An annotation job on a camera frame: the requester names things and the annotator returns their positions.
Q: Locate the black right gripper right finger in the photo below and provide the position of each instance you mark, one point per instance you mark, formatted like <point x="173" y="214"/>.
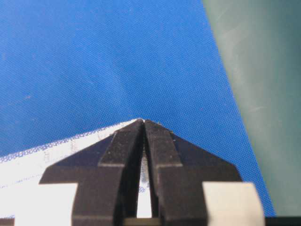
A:
<point x="197" y="188"/>

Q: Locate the white blue striped towel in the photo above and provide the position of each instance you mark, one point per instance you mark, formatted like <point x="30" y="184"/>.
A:
<point x="31" y="203"/>

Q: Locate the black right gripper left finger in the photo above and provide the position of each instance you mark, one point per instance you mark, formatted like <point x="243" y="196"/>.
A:
<point x="107" y="174"/>

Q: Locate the blue table cloth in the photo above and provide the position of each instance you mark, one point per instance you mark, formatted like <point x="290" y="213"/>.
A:
<point x="72" y="71"/>

